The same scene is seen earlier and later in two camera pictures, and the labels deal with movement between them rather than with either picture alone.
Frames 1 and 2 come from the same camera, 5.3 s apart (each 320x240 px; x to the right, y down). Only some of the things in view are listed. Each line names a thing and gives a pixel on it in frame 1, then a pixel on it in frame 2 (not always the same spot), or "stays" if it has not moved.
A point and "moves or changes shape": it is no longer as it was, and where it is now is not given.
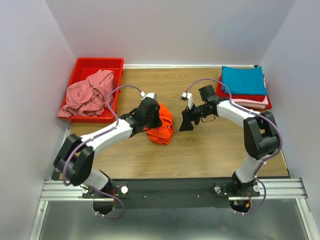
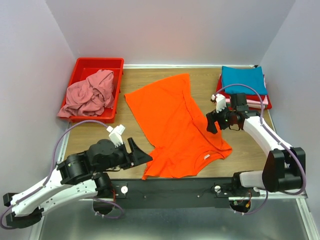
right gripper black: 186,125 -> 212,117
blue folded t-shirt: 242,80 stays
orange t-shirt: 163,134 moves or changes shape
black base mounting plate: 175,193 stays
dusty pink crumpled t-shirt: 89,97 stays
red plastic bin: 84,67 stays
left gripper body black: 154,121 -> 121,158
